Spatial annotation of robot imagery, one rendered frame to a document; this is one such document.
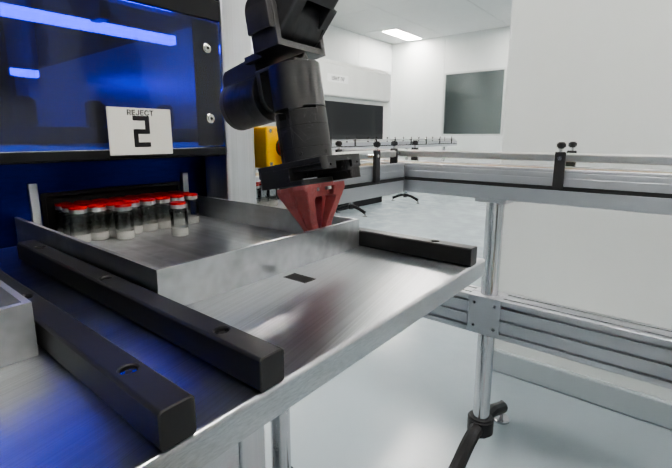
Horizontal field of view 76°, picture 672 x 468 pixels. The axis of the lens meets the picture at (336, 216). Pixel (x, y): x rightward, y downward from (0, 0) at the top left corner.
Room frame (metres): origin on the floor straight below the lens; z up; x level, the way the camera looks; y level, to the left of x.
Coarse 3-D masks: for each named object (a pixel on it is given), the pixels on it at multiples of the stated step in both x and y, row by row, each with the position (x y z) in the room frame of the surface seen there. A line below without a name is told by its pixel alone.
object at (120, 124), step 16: (112, 112) 0.55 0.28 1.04; (128, 112) 0.56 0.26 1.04; (144, 112) 0.58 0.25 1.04; (160, 112) 0.59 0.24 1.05; (112, 128) 0.54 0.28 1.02; (128, 128) 0.56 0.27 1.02; (144, 128) 0.58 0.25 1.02; (160, 128) 0.59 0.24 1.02; (112, 144) 0.54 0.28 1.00; (128, 144) 0.56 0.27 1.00; (160, 144) 0.59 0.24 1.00
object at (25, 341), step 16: (0, 288) 0.27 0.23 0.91; (0, 304) 0.28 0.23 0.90; (16, 304) 0.24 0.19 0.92; (0, 320) 0.23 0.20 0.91; (16, 320) 0.24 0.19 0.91; (32, 320) 0.25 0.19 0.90; (0, 336) 0.23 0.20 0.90; (16, 336) 0.24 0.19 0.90; (32, 336) 0.24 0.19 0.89; (0, 352) 0.23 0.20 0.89; (16, 352) 0.24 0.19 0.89; (32, 352) 0.24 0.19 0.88
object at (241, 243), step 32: (32, 224) 0.48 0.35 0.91; (192, 224) 0.64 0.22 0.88; (224, 224) 0.64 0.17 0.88; (256, 224) 0.62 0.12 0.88; (288, 224) 0.58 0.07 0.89; (352, 224) 0.50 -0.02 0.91; (96, 256) 0.38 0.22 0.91; (128, 256) 0.46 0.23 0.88; (160, 256) 0.46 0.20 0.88; (192, 256) 0.46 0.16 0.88; (224, 256) 0.36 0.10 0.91; (256, 256) 0.38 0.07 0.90; (288, 256) 0.42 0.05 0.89; (320, 256) 0.46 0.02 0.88; (160, 288) 0.31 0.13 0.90; (192, 288) 0.33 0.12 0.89; (224, 288) 0.36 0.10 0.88
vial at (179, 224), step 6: (174, 210) 0.56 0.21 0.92; (180, 210) 0.56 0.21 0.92; (186, 210) 0.57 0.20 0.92; (174, 216) 0.55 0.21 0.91; (180, 216) 0.55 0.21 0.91; (186, 216) 0.56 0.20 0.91; (174, 222) 0.55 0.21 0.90; (180, 222) 0.55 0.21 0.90; (186, 222) 0.56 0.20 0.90; (174, 228) 0.55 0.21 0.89; (180, 228) 0.55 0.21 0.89; (186, 228) 0.56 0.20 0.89; (174, 234) 0.55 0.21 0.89; (180, 234) 0.55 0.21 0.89; (186, 234) 0.56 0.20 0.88
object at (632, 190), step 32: (384, 160) 1.51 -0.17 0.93; (416, 160) 1.44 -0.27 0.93; (544, 160) 1.11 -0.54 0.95; (576, 160) 1.07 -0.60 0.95; (608, 160) 1.02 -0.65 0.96; (640, 160) 0.98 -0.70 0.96; (448, 192) 1.25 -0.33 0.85; (480, 192) 1.19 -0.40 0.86; (512, 192) 1.13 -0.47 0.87; (544, 192) 1.09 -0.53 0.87; (576, 192) 1.04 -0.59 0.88; (608, 192) 1.00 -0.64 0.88; (640, 192) 0.96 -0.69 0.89
